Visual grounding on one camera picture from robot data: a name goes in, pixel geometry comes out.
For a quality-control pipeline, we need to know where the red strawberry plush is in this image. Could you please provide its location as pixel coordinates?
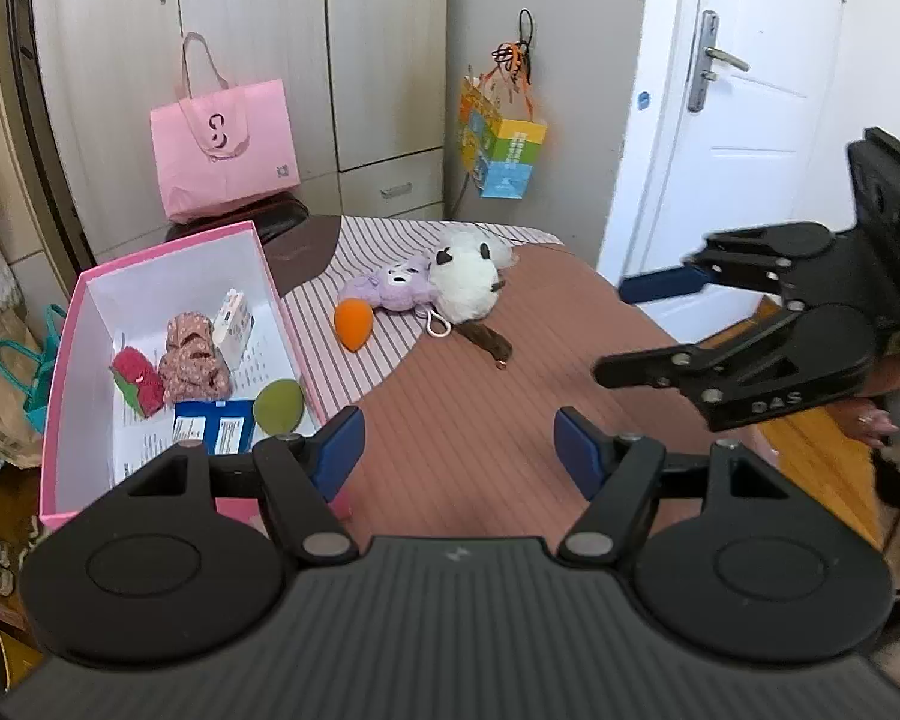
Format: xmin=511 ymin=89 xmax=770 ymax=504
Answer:
xmin=110 ymin=345 xmax=167 ymax=419

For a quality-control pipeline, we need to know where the pink cardboard box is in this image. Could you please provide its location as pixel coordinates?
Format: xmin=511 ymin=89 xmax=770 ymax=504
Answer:
xmin=39 ymin=221 xmax=353 ymax=530

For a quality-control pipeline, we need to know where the floral fabric scrunchie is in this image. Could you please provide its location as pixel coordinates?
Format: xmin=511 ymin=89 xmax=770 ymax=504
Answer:
xmin=157 ymin=313 xmax=233 ymax=404

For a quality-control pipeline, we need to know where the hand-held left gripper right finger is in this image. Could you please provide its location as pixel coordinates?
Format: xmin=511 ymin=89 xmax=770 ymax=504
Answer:
xmin=555 ymin=406 xmax=826 ymax=569

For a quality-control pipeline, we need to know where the blue wet wipes pack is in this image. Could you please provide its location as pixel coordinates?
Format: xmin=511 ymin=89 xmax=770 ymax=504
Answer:
xmin=172 ymin=397 xmax=260 ymax=458

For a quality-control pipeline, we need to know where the purple plush toy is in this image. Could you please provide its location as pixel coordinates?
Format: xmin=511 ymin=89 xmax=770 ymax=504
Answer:
xmin=352 ymin=255 xmax=451 ymax=338

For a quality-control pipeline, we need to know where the dark brown stool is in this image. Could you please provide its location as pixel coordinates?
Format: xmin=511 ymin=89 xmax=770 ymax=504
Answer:
xmin=166 ymin=193 xmax=310 ymax=245

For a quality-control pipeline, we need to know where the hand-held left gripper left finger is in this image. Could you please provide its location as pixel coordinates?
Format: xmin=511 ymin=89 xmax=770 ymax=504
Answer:
xmin=82 ymin=405 xmax=366 ymax=569

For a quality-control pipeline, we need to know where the green egg makeup sponge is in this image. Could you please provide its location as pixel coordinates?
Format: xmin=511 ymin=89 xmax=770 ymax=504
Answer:
xmin=253 ymin=380 xmax=306 ymax=436

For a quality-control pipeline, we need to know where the grey wooden wardrobe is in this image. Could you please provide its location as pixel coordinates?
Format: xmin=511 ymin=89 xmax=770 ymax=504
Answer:
xmin=30 ymin=0 xmax=451 ymax=271

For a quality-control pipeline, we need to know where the pink tote bag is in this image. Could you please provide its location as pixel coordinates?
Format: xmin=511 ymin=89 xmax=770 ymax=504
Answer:
xmin=150 ymin=31 xmax=302 ymax=224

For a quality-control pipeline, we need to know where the orange teardrop makeup sponge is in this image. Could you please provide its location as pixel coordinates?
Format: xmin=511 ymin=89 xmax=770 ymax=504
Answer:
xmin=335 ymin=298 xmax=374 ymax=351

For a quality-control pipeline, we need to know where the white plush toy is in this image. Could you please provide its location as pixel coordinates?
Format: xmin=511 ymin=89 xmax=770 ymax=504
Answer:
xmin=427 ymin=229 xmax=520 ymax=325

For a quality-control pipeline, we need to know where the brown paper bag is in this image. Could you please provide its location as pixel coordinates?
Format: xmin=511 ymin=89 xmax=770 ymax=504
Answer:
xmin=0 ymin=307 xmax=46 ymax=470

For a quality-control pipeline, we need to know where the colourful paper gift bag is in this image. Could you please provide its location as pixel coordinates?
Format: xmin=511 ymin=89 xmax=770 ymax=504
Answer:
xmin=457 ymin=45 xmax=548 ymax=200

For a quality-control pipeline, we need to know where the teal handbag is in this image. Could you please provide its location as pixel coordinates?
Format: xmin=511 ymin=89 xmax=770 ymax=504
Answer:
xmin=0 ymin=304 xmax=68 ymax=432

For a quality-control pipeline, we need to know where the white door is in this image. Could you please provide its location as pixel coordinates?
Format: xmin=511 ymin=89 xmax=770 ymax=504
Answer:
xmin=596 ymin=0 xmax=900 ymax=316

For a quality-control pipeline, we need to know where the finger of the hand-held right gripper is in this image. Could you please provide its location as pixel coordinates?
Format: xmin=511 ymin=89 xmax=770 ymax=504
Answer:
xmin=619 ymin=225 xmax=796 ymax=306
xmin=592 ymin=306 xmax=803 ymax=406

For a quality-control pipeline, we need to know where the white tissue pack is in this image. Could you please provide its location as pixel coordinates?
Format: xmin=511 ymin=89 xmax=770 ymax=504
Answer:
xmin=211 ymin=289 xmax=256 ymax=370

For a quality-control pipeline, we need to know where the black wall hook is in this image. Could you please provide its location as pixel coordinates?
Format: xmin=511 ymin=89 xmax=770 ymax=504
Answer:
xmin=516 ymin=9 xmax=535 ymax=83

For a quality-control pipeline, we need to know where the person's right hand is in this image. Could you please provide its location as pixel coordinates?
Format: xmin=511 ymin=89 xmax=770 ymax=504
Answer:
xmin=823 ymin=356 xmax=900 ymax=457

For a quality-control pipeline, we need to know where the silver door handle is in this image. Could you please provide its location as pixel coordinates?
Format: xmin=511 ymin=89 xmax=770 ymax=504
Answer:
xmin=688 ymin=11 xmax=751 ymax=113

